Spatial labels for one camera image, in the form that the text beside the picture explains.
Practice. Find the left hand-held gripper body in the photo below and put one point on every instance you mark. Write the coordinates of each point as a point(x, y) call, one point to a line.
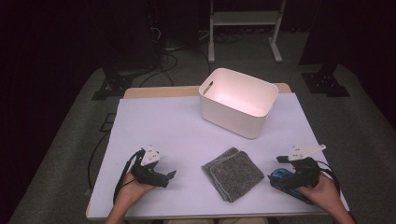
point(146, 174)

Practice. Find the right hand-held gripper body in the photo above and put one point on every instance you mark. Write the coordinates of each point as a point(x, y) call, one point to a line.
point(306, 174)

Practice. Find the blue and black toy car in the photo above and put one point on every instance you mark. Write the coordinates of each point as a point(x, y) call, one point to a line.
point(280, 173)

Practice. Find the grey fluffy cloth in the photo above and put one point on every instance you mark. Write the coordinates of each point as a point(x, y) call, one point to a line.
point(233, 174)

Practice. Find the white plastic bin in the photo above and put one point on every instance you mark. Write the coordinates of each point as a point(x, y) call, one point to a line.
point(230, 121)

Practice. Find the person's left hand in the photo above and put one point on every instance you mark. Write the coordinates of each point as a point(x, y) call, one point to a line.
point(132, 191)

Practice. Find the person's right hand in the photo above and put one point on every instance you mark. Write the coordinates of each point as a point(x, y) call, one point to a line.
point(325, 194)

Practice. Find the black stand base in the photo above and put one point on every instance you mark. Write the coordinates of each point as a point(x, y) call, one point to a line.
point(325, 84)
point(113, 85)

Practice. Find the white metal stand frame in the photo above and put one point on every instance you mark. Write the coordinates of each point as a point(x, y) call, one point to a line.
point(244, 18)

